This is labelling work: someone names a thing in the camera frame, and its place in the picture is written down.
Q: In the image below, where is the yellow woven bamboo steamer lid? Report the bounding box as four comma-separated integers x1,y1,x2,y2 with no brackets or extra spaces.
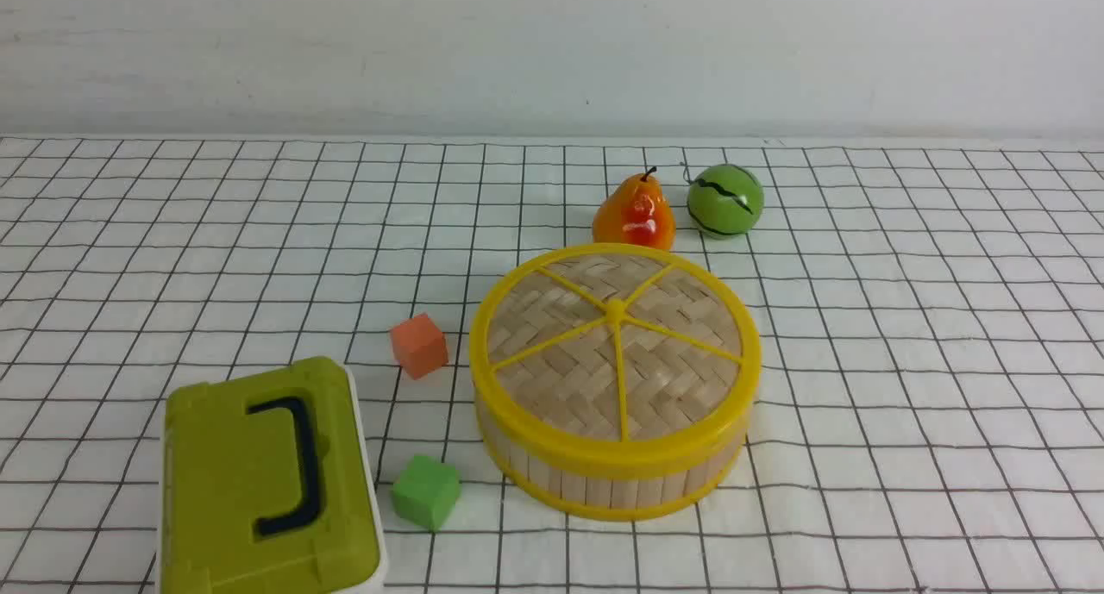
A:
468,243,762,479

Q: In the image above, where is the yellow bamboo steamer basket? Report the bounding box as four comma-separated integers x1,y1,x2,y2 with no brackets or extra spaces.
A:
474,403,749,521

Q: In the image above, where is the orange toy pear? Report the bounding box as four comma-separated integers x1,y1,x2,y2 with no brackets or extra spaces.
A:
592,166,677,251

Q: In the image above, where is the orange foam cube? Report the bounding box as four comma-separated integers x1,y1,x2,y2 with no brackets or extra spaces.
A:
390,314,449,379

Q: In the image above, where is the green toy watermelon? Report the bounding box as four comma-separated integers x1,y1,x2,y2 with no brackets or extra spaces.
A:
687,165,764,238

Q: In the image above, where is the green foam cube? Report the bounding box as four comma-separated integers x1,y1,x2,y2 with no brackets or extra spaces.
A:
392,455,461,532

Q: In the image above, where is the olive green lunch box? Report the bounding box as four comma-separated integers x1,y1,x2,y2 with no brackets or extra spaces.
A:
155,357,389,593

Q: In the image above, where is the white grid tablecloth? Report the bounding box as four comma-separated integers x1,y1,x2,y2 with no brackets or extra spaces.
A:
1,135,1103,593

